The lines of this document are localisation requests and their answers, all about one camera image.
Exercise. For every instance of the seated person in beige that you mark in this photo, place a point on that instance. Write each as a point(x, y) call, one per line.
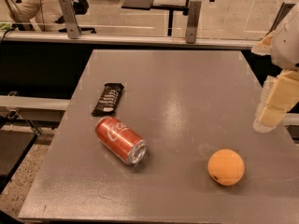
point(45, 12)

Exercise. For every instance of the grey side shelf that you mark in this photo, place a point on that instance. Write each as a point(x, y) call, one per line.
point(40, 109)

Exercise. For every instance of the right metal rail bracket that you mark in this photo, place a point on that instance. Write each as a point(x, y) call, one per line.
point(285, 8)

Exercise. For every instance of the left metal rail bracket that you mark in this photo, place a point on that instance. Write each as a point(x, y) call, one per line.
point(71, 24)

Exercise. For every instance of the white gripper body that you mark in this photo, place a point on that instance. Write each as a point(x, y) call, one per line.
point(287, 48)

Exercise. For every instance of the black snack bar wrapper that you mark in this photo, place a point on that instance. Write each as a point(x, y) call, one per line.
point(109, 99)

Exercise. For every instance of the red coke can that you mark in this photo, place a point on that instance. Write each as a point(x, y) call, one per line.
point(124, 142)

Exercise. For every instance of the middle metal rail bracket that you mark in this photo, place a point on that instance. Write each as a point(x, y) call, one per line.
point(192, 21)

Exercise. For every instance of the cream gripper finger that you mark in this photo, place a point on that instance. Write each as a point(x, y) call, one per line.
point(279, 95)
point(263, 47)

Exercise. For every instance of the orange fruit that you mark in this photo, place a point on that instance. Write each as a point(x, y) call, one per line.
point(226, 167)

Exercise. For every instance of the metal horizontal rail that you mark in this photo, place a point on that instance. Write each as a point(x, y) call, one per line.
point(126, 40)

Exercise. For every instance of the metal rail bracket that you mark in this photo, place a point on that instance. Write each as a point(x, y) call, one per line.
point(285, 8)
point(71, 24)
point(192, 21)

